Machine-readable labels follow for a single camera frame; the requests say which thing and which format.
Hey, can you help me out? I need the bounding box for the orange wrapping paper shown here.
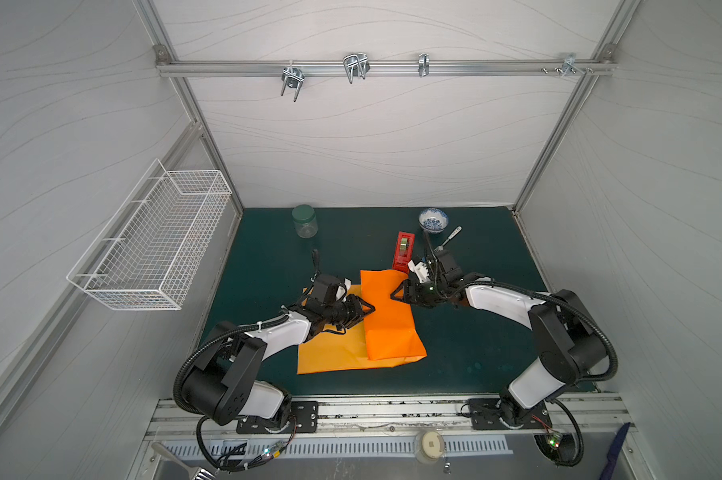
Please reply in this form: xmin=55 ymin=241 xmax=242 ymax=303
xmin=297 ymin=269 xmax=427 ymax=375

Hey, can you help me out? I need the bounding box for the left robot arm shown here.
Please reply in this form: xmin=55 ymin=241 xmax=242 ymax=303
xmin=172 ymin=273 xmax=376 ymax=431

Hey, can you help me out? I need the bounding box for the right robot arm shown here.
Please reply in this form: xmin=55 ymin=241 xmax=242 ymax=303
xmin=390 ymin=250 xmax=619 ymax=429

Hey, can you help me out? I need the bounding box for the red tape dispenser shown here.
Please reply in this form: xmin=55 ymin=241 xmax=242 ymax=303
xmin=392 ymin=231 xmax=415 ymax=273

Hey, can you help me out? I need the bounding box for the silver fork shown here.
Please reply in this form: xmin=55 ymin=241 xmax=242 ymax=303
xmin=439 ymin=226 xmax=462 ymax=250

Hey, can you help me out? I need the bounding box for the blue white ceramic bowl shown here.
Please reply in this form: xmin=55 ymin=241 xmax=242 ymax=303
xmin=418 ymin=207 xmax=449 ymax=234

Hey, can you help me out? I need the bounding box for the green table mat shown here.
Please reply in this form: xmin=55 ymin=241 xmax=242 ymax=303
xmin=206 ymin=207 xmax=544 ymax=396

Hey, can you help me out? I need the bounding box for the green lid glass jar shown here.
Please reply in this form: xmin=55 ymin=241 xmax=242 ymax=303
xmin=291 ymin=204 xmax=318 ymax=239

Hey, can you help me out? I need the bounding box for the round white puck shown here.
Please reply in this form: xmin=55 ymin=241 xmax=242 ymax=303
xmin=414 ymin=430 xmax=446 ymax=465

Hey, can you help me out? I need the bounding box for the middle metal clamp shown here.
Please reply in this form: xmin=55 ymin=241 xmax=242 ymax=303
xmin=342 ymin=53 xmax=370 ymax=84

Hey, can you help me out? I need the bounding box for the metal clamp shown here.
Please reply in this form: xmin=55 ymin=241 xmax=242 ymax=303
xmin=280 ymin=66 xmax=305 ymax=102
xmin=342 ymin=53 xmax=370 ymax=84

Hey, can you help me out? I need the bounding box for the left metal clamp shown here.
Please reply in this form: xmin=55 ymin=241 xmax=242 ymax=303
xmin=280 ymin=66 xmax=305 ymax=102

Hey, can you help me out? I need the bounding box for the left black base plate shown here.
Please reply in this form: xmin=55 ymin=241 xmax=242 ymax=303
xmin=236 ymin=399 xmax=318 ymax=435

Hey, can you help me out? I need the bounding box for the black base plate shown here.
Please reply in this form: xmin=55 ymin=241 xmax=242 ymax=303
xmin=466 ymin=397 xmax=552 ymax=431
xmin=236 ymin=399 xmax=318 ymax=435

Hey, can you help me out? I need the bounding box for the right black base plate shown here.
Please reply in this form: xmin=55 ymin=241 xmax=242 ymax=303
xmin=466 ymin=397 xmax=552 ymax=431

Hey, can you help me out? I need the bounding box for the white wire basket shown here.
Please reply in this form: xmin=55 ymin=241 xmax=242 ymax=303
xmin=66 ymin=159 xmax=232 ymax=311

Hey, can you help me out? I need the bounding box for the right base cable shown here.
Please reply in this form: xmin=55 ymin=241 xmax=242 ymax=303
xmin=532 ymin=400 xmax=589 ymax=468

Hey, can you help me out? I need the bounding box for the blue handled tool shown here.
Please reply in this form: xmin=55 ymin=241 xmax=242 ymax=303
xmin=599 ymin=422 xmax=632 ymax=480

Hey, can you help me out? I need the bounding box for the aluminium cross rail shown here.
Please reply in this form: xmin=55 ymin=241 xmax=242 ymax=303
xmin=157 ymin=57 xmax=618 ymax=78

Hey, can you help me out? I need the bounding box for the right metal bracket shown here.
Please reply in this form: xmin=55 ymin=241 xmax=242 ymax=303
xmin=541 ymin=53 xmax=595 ymax=78

